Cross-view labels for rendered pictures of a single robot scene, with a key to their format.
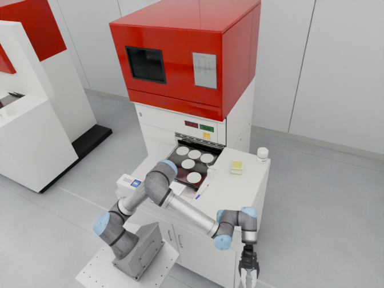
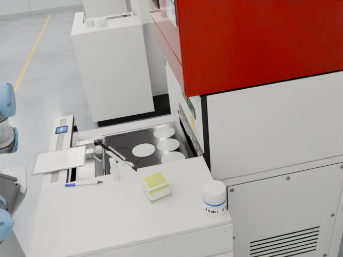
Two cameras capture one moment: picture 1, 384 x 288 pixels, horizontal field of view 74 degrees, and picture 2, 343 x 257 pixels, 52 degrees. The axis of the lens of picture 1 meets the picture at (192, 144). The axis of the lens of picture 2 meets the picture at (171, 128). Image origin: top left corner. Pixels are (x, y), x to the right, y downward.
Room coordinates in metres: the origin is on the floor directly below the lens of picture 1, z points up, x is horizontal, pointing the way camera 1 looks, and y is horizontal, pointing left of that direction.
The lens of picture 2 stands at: (0.66, -1.03, 1.78)
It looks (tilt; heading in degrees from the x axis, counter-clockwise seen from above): 32 degrees down; 51
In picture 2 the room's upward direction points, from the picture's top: 7 degrees counter-clockwise
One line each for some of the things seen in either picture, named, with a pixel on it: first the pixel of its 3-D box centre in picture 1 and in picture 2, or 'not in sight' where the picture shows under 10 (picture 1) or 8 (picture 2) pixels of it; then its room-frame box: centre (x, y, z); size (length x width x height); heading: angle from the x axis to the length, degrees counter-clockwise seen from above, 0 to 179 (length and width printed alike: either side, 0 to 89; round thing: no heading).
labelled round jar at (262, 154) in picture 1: (262, 155); (214, 198); (1.25, -0.48, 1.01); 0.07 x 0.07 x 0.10
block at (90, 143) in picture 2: not in sight; (85, 144); (1.21, 0.30, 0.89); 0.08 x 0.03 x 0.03; 148
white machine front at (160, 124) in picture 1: (179, 128); (181, 97); (1.66, 0.09, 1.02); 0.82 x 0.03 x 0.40; 58
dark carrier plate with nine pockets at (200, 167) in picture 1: (188, 163); (144, 149); (1.37, 0.05, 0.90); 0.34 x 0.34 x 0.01; 58
